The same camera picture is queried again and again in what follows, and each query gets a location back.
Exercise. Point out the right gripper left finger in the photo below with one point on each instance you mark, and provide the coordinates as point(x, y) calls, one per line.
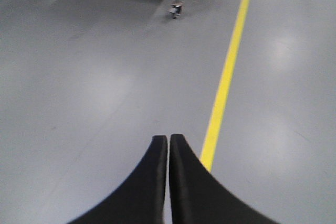
point(140, 198)

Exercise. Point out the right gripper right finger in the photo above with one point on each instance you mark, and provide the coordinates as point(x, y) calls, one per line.
point(197, 197)

